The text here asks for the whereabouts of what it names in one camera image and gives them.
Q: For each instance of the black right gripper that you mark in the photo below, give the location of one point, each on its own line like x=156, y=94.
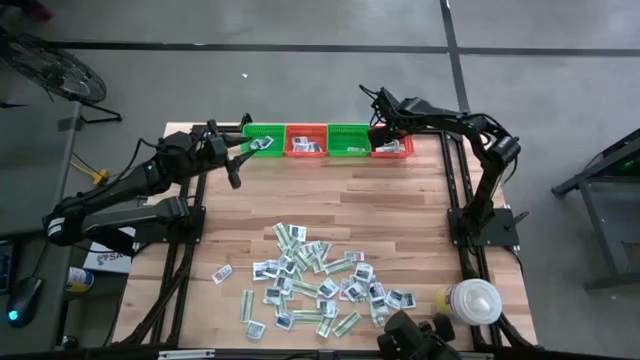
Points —
x=392, y=132

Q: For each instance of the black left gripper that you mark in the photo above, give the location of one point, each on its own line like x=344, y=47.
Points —
x=215, y=150

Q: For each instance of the sachets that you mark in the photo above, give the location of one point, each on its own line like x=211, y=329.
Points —
x=297, y=233
x=384, y=149

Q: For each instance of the white packet dark print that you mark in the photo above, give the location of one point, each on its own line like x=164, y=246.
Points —
x=408, y=300
x=376, y=289
x=259, y=271
x=300, y=145
x=272, y=295
x=378, y=305
x=256, y=145
x=355, y=291
x=327, y=307
x=394, y=298
x=255, y=330
x=314, y=147
x=285, y=320
x=267, y=142
x=328, y=288
x=289, y=265
x=272, y=268
x=283, y=284
x=363, y=272

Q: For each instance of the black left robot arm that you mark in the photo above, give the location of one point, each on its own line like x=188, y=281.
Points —
x=150, y=175

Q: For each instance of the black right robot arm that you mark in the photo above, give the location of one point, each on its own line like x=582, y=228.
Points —
x=480, y=200

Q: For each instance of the green plastic basket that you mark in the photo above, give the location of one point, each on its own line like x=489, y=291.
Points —
x=349, y=136
x=247, y=132

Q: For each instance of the orange-red plastic basket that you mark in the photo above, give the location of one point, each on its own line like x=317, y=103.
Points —
x=306, y=131
x=410, y=150

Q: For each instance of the black table clamp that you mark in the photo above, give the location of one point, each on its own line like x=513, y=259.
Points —
x=245, y=119

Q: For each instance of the pile of bandage packets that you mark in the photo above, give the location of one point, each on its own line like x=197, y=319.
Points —
x=344, y=290

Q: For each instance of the white printed cardboard box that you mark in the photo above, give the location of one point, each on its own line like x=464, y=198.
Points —
x=107, y=261

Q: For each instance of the yellow wipes canister white lid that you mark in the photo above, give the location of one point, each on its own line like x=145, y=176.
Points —
x=470, y=301

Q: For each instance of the black floor fan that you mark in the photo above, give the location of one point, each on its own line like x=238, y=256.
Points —
x=60, y=75

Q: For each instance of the white and yellow can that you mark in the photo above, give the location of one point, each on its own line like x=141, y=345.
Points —
x=80, y=279

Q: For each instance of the grey desk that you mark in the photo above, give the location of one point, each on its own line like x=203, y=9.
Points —
x=30, y=165

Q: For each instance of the black metal stand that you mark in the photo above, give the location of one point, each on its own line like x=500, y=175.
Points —
x=605, y=200

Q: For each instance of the black caster wheel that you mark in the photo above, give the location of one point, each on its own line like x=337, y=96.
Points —
x=70, y=342

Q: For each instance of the black keyboard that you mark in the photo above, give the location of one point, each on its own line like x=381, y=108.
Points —
x=5, y=267

